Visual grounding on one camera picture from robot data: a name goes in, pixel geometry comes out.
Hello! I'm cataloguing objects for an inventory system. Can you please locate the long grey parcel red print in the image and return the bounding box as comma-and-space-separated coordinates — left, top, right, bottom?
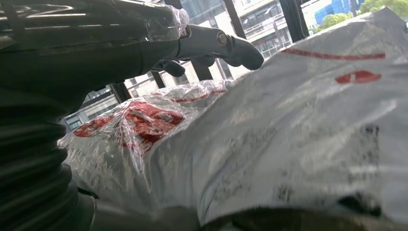
140, 6, 408, 231

